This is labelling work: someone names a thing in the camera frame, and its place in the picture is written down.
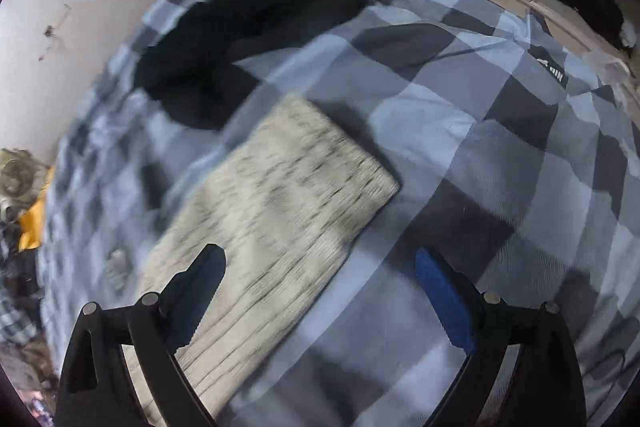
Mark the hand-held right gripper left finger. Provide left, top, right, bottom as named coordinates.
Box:
left=55, top=244, right=227, bottom=427

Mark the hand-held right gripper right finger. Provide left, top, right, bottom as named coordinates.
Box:
left=415, top=247, right=587, bottom=427

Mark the cream checked knit cloth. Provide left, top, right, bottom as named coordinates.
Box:
left=122, top=93, right=402, bottom=427

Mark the black clothes pile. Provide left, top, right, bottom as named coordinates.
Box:
left=132, top=0, right=373, bottom=132

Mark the dark clothes heap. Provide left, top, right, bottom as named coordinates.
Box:
left=537, top=0, right=631, bottom=52

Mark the blue checkered blanket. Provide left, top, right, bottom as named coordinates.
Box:
left=37, top=0, right=640, bottom=427

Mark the crumpled checkered duvet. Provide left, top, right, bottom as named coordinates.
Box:
left=0, top=227, right=48, bottom=348

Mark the yellow cloth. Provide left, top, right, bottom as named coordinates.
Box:
left=17, top=167, right=56, bottom=253

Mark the beige box fan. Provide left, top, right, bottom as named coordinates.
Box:
left=0, top=148, right=48, bottom=208

